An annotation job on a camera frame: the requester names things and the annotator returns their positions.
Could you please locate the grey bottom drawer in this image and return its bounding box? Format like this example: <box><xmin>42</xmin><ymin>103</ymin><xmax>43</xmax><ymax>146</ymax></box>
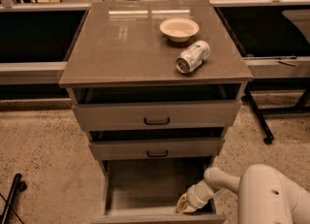
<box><xmin>91</xmin><ymin>157</ymin><xmax>226</xmax><ymax>224</ymax></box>

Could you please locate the grey top drawer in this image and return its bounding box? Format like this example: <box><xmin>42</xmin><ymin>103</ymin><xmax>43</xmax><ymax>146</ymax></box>
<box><xmin>73</xmin><ymin>101</ymin><xmax>241</xmax><ymax>131</ymax></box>

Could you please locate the white paper bowl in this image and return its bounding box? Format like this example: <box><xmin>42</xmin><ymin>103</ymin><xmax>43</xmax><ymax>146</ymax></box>
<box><xmin>160</xmin><ymin>17</ymin><xmax>200</xmax><ymax>43</ymax></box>

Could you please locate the black stand leg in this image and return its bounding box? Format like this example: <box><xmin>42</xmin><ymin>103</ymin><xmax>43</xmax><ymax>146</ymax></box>
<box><xmin>0</xmin><ymin>173</ymin><xmax>27</xmax><ymax>224</ymax></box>
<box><xmin>244</xmin><ymin>87</ymin><xmax>310</xmax><ymax>144</ymax></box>

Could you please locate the black stand leg right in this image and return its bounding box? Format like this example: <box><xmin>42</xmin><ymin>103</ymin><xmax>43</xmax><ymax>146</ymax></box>
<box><xmin>244</xmin><ymin>87</ymin><xmax>310</xmax><ymax>144</ymax></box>

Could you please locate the silver soda can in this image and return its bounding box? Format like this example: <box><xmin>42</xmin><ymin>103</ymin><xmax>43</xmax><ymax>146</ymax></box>
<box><xmin>176</xmin><ymin>41</ymin><xmax>210</xmax><ymax>74</ymax></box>

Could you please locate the grey middle drawer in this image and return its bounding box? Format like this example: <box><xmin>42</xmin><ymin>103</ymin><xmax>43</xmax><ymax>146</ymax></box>
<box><xmin>89</xmin><ymin>138</ymin><xmax>224</xmax><ymax>160</ymax></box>

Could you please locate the black stand leg left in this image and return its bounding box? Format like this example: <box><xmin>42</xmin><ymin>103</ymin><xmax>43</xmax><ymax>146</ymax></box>
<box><xmin>0</xmin><ymin>173</ymin><xmax>27</xmax><ymax>224</ymax></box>

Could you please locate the grey drawer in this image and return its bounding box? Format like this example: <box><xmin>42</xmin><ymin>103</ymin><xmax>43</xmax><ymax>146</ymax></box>
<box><xmin>91</xmin><ymin>157</ymin><xmax>226</xmax><ymax>224</ymax></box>
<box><xmin>73</xmin><ymin>101</ymin><xmax>241</xmax><ymax>131</ymax></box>
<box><xmin>89</xmin><ymin>138</ymin><xmax>224</xmax><ymax>160</ymax></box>

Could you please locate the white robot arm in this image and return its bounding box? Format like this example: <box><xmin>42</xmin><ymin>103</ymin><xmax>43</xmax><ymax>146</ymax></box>
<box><xmin>176</xmin><ymin>164</ymin><xmax>310</xmax><ymax>224</ymax></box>

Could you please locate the grey drawer cabinet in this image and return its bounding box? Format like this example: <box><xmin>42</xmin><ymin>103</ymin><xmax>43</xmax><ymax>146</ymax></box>
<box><xmin>58</xmin><ymin>0</ymin><xmax>254</xmax><ymax>183</ymax></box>

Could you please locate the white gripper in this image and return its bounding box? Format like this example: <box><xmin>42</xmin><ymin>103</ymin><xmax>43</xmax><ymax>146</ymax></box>
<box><xmin>176</xmin><ymin>180</ymin><xmax>224</xmax><ymax>213</ymax></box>

